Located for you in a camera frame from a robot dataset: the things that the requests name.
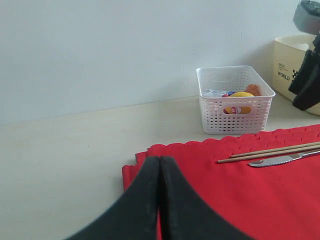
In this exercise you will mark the silver table knife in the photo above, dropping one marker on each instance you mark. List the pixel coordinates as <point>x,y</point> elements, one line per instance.
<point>279,160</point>

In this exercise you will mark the yellow lemon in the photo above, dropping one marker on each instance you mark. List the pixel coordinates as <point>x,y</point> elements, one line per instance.
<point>239,109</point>

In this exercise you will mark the small milk carton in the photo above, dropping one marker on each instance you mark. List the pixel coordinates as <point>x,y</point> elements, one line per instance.
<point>213,93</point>

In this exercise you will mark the cream plastic bin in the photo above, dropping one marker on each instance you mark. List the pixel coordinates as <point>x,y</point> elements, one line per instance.
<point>288,56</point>

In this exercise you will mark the red scalloped table cloth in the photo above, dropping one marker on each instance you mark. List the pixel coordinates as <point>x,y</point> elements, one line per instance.
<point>268,203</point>

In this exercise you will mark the white perforated plastic basket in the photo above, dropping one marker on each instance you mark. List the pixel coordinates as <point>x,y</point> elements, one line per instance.
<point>236,79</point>

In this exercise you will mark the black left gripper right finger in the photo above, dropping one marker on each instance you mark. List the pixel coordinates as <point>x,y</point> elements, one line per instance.
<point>184,215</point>

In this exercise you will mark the wooden chopstick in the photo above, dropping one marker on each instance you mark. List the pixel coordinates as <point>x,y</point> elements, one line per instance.
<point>249,156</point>
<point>311,144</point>

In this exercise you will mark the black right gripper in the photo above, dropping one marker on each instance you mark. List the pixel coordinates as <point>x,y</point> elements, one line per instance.
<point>306,83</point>

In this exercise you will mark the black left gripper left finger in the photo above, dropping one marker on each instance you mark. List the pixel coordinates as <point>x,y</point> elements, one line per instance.
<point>134,215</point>

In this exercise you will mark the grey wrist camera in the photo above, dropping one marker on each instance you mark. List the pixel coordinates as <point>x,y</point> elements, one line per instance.
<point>307,17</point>

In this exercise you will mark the orange fried food piece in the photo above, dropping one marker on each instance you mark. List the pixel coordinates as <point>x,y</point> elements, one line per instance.
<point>254,89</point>

